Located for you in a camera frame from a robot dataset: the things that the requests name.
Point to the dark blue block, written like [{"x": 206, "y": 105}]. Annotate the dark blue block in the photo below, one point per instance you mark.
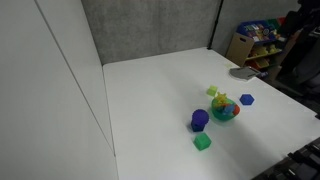
[{"x": 197, "y": 126}]

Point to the lime green block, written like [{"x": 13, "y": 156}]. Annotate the lime green block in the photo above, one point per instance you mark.
[{"x": 212, "y": 90}]

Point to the yellow plush toy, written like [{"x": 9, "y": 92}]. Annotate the yellow plush toy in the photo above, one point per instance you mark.
[{"x": 220, "y": 100}]

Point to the orange toy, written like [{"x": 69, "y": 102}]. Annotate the orange toy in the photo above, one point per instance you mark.
[{"x": 236, "y": 110}]

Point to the blue building block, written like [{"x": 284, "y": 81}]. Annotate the blue building block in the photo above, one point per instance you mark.
[{"x": 246, "y": 99}]

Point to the toy shelf with bins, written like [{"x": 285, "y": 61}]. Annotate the toy shelf with bins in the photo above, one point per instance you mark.
[{"x": 263, "y": 43}]

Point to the purple spiky ball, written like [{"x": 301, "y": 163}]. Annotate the purple spiky ball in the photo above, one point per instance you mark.
[{"x": 200, "y": 116}]

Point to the green bowl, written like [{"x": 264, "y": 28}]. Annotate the green bowl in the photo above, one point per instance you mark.
[{"x": 222, "y": 115}]

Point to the grey metal plate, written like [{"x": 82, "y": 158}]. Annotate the grey metal plate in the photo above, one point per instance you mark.
[{"x": 244, "y": 72}]

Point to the black corner pole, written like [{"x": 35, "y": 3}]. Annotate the black corner pole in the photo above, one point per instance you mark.
[{"x": 215, "y": 23}]

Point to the cardboard box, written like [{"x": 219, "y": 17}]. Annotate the cardboard box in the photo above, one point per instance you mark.
[{"x": 238, "y": 49}]

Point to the black office chair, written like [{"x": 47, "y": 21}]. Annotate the black office chair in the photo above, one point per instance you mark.
[{"x": 301, "y": 43}]

